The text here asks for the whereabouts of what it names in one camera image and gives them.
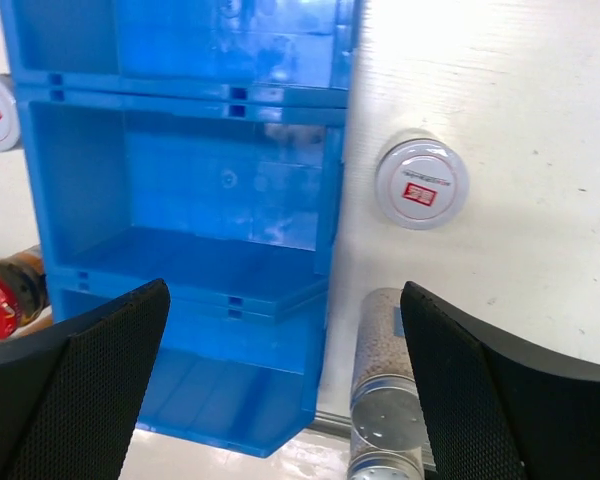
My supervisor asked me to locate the silver-lid pepper shaker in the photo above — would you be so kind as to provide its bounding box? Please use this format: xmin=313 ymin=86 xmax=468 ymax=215
xmin=350 ymin=288 xmax=427 ymax=452
xmin=347 ymin=450 xmax=425 ymax=480

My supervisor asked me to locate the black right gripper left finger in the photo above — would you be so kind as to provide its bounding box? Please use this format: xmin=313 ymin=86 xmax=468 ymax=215
xmin=0 ymin=279 xmax=170 ymax=479

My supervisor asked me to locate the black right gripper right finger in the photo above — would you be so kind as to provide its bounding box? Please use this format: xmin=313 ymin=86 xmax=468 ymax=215
xmin=400 ymin=282 xmax=600 ymax=479

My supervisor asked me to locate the blue three-compartment plastic bin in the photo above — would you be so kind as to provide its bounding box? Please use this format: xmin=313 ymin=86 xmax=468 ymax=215
xmin=0 ymin=1 xmax=361 ymax=457

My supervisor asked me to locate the red-lid sauce jar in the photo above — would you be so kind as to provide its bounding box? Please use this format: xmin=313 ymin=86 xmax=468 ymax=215
xmin=0 ymin=245 xmax=50 ymax=340

